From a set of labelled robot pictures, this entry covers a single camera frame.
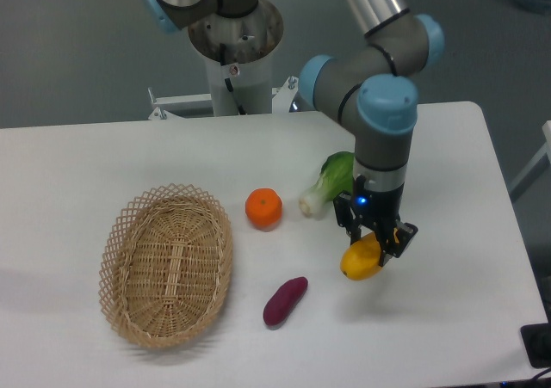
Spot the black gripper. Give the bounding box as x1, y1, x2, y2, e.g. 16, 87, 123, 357
333, 176, 418, 267

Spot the yellow mango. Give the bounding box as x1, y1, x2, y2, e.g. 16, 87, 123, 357
340, 232, 382, 281

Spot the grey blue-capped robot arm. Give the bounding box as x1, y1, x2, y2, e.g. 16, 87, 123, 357
144, 0, 445, 265

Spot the green bok choy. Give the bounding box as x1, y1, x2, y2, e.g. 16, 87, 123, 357
299, 151, 355, 217

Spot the orange tangerine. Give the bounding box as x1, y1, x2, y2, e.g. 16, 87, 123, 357
245, 188, 282, 229

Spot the purple sweet potato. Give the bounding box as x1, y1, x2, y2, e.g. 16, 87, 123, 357
263, 276, 308, 328

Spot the black device at table edge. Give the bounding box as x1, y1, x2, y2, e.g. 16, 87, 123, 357
520, 323, 550, 368

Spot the woven wicker basket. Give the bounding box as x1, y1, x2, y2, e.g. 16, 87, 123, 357
99, 184, 233, 349

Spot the white metal base frame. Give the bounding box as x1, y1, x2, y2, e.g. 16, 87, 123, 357
147, 76, 311, 121

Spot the black cable on pedestal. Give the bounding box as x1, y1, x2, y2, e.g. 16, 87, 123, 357
219, 43, 247, 116

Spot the white frame at right edge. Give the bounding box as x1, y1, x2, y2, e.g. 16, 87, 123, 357
508, 120, 550, 202

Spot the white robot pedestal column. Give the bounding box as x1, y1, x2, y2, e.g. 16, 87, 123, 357
188, 0, 284, 117

